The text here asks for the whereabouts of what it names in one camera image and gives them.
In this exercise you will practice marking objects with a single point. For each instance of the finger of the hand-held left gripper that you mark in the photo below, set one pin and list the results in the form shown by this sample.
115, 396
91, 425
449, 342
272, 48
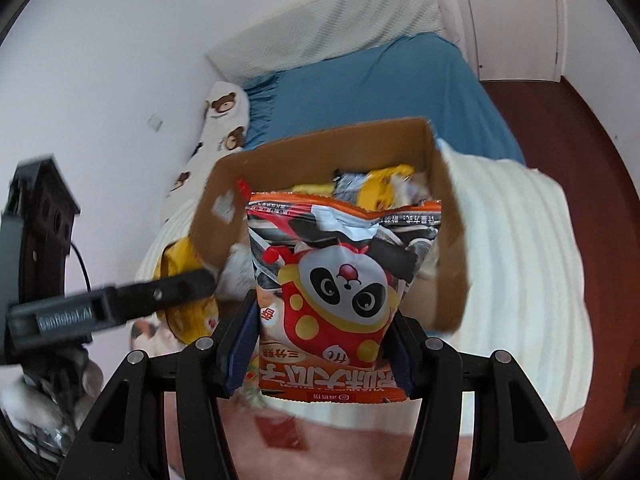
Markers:
175, 285

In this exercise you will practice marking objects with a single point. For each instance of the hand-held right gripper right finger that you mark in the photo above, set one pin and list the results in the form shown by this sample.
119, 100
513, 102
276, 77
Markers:
400, 360

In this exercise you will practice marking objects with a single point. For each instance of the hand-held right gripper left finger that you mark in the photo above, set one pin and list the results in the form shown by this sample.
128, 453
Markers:
242, 350

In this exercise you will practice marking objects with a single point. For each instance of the yellow orange snack packet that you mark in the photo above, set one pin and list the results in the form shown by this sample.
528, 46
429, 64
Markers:
180, 255

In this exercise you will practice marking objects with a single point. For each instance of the orange panda snack packet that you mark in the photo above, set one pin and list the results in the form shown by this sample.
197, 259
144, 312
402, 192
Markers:
340, 300

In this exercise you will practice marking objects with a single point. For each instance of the cardboard box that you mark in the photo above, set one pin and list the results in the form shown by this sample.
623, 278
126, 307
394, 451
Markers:
450, 260

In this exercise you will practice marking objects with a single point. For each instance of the dark red snack packet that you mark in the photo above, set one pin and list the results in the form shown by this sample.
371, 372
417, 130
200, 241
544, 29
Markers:
280, 432

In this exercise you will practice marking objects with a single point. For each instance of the cat printed striped blanket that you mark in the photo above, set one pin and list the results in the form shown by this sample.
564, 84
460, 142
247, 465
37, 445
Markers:
515, 260

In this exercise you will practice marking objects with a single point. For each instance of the bear print long pillow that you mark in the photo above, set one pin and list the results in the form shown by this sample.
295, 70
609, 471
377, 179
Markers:
225, 130

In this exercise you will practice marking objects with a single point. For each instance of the black yellow snack packet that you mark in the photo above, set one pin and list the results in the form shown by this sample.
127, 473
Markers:
380, 185

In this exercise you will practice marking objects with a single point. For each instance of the blue bed sheet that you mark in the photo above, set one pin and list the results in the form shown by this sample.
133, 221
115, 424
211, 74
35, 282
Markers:
400, 90

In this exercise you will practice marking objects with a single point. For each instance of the grey textured pillow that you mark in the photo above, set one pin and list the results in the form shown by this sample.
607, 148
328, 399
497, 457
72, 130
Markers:
350, 25

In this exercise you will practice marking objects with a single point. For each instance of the white door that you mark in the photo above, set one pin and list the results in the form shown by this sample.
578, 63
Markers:
515, 20

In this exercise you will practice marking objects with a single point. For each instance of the white wall socket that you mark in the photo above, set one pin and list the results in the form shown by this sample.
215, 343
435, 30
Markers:
155, 123

